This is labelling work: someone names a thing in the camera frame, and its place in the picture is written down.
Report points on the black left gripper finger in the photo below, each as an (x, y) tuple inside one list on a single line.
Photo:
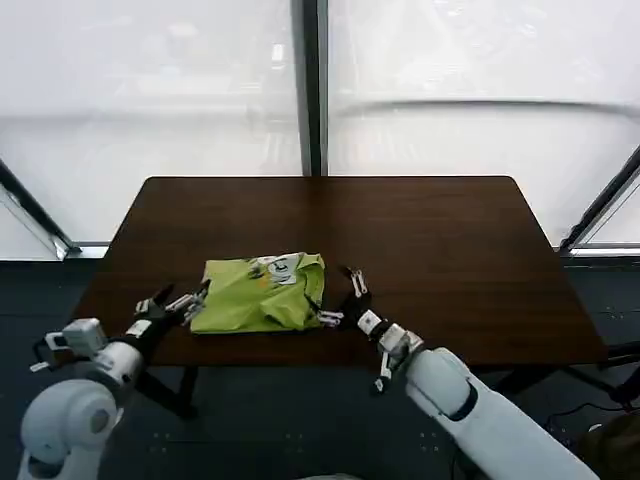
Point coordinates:
[(189, 305), (150, 306)]

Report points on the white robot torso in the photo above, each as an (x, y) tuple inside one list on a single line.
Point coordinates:
[(335, 476)]

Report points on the black table leg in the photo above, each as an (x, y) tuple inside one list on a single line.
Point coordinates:
[(170, 392), (565, 372)]

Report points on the grey upright window post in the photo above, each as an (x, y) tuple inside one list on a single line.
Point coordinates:
[(312, 85)]

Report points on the green shirt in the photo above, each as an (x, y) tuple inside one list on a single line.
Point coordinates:
[(240, 300)]

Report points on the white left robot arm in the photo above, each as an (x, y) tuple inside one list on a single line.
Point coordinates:
[(75, 415)]

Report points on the dark brown object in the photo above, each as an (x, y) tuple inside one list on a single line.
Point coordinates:
[(615, 445)]

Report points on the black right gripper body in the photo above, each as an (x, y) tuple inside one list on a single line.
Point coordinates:
[(355, 310)]

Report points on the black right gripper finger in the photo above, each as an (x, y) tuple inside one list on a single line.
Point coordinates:
[(359, 284), (327, 317)]

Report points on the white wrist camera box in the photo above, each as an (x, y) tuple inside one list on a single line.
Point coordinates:
[(82, 335)]

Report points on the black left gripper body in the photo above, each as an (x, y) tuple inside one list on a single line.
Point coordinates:
[(157, 317)]

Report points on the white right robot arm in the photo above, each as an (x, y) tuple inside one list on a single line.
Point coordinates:
[(450, 390)]

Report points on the dark curved rail behind window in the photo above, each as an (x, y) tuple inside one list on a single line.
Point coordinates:
[(475, 103)]

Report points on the grey slanted window frame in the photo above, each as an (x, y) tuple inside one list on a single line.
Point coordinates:
[(605, 200), (35, 210)]

